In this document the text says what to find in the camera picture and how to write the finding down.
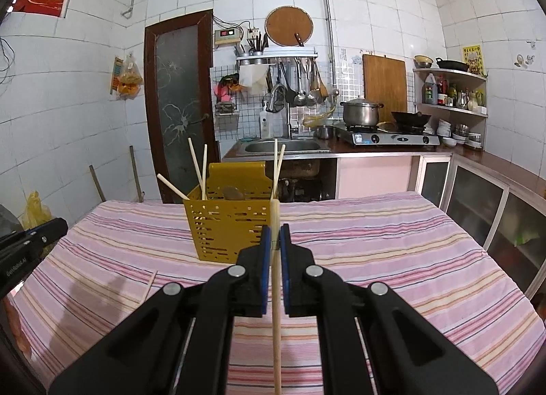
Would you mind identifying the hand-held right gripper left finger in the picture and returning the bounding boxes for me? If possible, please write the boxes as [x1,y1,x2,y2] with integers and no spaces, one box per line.
[49,224,272,395]

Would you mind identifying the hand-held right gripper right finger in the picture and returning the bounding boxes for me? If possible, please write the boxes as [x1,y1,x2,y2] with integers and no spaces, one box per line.
[279,224,499,395]

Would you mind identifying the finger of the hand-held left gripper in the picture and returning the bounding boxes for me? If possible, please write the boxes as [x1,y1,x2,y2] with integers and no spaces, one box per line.
[0,218,69,251]

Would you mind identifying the yellow perforated utensil holder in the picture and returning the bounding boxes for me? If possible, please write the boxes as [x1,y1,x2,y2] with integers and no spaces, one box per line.
[183,161,274,263]

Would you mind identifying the yellow plastic bag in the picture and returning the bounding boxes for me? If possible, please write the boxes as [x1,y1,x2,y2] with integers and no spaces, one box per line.
[21,191,54,231]

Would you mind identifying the brown wooden stick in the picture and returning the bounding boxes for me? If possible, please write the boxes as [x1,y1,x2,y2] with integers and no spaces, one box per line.
[89,165,107,201]

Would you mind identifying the pink striped tablecloth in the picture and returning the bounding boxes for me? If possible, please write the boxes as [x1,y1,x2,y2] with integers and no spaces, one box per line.
[9,192,546,395]

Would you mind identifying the stainless steel sink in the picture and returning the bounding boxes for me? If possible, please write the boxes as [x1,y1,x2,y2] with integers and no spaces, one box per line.
[224,138,332,159]

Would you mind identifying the white soap bottle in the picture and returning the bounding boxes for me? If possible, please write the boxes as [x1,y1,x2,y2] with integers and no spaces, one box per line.
[259,100,274,139]

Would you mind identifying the chrome faucet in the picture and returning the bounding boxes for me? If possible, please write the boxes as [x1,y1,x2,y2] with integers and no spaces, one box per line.
[271,83,299,140]

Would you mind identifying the steel gas stove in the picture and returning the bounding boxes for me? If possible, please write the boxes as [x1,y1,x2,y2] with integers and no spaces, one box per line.
[335,124,441,147]

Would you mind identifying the steel hanging ladle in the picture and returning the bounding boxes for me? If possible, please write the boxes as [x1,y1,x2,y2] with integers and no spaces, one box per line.
[306,60,318,105]
[294,60,308,106]

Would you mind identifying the small hanging board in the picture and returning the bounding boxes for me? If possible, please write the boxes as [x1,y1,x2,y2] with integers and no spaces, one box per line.
[110,56,124,95]

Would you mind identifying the steel pot with lid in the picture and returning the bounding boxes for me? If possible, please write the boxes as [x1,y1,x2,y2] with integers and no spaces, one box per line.
[340,97,384,128]

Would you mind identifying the hanging clear plastic bag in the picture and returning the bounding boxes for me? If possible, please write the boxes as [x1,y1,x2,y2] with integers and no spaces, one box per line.
[117,54,143,99]

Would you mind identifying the black hanging spatula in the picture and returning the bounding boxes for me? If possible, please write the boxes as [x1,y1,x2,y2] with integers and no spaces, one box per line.
[279,62,297,103]

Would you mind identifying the wooden hanging spatula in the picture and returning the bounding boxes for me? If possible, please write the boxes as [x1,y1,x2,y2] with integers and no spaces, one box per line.
[316,60,329,99]

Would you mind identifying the white hanging cloth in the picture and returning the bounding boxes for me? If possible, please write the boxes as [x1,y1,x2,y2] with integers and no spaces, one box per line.
[239,66,269,96]

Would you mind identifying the brown framed glass door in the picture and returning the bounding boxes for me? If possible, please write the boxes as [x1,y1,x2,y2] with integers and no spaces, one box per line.
[144,10,220,203]

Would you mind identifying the black wok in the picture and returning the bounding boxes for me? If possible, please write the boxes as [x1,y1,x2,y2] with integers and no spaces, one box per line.
[391,110,432,129]

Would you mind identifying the glass door cabinet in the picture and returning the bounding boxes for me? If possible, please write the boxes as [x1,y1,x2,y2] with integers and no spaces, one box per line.
[416,154,546,299]

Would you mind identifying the rectangular wooden cutting board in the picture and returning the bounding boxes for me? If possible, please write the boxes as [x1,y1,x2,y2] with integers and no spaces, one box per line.
[362,54,408,113]

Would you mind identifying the steel cutlery cup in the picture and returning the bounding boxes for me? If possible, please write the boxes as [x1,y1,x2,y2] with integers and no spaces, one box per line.
[247,32,267,55]

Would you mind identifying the bowls with lids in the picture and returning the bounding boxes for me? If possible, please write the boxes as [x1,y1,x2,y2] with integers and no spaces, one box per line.
[452,124,483,148]

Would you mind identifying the large oil bottle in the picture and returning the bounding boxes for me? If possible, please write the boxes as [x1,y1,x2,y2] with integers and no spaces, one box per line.
[422,73,439,104]

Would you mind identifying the white corner shelf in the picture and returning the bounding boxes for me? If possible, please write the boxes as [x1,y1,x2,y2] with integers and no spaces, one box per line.
[413,67,489,117]

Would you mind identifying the round wooden board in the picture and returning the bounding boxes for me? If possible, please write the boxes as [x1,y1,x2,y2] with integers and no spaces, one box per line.
[264,6,314,46]

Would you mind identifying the long handled tool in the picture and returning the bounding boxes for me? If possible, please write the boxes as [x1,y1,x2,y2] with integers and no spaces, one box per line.
[129,145,146,203]

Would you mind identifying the white wire wall grid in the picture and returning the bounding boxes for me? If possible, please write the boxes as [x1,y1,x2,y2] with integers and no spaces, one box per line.
[210,66,240,140]

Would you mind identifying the white wall utensil rack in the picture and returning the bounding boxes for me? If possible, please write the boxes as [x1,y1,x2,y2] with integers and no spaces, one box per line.
[236,47,320,66]

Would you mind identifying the beige wall control box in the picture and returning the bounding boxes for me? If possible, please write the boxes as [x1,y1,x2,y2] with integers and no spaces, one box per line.
[214,28,242,46]

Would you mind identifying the metal wall pipe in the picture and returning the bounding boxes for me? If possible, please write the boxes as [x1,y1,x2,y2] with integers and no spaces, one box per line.
[121,0,335,93]

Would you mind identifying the black pan with handles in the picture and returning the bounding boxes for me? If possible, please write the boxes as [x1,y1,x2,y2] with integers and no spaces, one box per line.
[435,58,470,71]

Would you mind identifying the yellow wall poster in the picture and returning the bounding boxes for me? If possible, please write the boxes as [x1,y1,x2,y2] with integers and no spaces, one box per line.
[461,45,485,75]

